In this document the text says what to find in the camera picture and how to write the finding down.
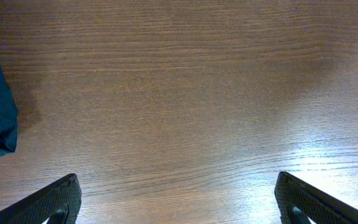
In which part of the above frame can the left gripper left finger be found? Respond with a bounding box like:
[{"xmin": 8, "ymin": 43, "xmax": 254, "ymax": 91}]
[{"xmin": 0, "ymin": 174, "xmax": 81, "ymax": 224}]

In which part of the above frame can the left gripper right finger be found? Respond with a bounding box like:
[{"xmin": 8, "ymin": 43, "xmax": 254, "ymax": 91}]
[{"xmin": 274, "ymin": 172, "xmax": 358, "ymax": 224}]

